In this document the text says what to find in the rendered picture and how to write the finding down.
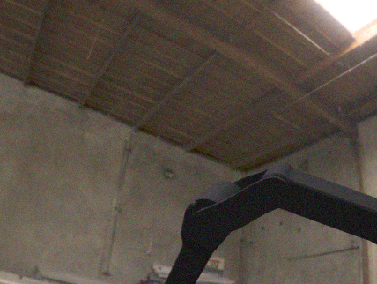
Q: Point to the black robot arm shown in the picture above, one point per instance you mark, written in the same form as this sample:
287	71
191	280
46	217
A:
225	207

